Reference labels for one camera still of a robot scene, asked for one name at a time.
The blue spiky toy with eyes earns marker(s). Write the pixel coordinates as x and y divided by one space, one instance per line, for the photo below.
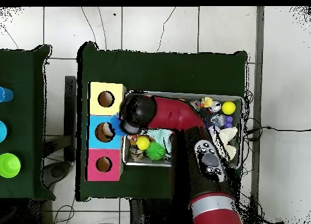
117 126

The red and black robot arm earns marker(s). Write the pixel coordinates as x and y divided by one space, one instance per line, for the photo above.
175 112

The wooden box with three holes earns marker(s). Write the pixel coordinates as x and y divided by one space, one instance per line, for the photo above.
107 165

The mint green waffle cloth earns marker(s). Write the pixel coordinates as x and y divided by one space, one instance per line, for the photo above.
160 136

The smooth yellow ball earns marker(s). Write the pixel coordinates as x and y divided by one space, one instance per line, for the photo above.
143 142

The green spiky ball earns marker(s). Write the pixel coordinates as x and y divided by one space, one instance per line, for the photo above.
155 151

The globe print ball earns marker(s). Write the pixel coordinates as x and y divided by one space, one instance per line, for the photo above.
195 104

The dark green table cloth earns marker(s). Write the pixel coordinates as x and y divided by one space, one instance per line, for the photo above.
170 71

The yellow plush toy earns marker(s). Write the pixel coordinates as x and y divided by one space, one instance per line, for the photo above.
207 102

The purple bumpy toy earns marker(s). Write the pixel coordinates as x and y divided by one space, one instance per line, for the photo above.
228 122

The yellow tennis ball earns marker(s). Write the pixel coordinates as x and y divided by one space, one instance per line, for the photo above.
228 108

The cream waffle cloth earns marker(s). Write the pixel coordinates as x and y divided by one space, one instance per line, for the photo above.
229 135

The green cloth covered side table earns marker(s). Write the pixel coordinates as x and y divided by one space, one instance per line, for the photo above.
21 112

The blue cup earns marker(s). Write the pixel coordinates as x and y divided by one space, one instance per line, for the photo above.
3 131
6 94

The green cup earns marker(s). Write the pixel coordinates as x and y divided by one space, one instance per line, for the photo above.
9 165

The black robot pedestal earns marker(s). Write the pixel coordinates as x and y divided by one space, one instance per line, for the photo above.
138 211

